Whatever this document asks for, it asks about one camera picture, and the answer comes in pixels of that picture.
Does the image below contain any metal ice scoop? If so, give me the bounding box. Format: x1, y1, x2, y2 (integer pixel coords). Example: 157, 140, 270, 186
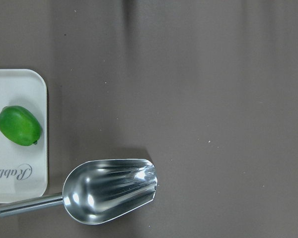
0, 159, 157, 225

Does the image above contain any green lime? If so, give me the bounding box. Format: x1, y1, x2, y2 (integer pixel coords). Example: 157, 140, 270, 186
0, 106, 42, 146

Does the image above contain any white rabbit print tray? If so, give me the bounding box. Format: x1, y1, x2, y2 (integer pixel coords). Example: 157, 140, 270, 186
0, 69, 48, 203

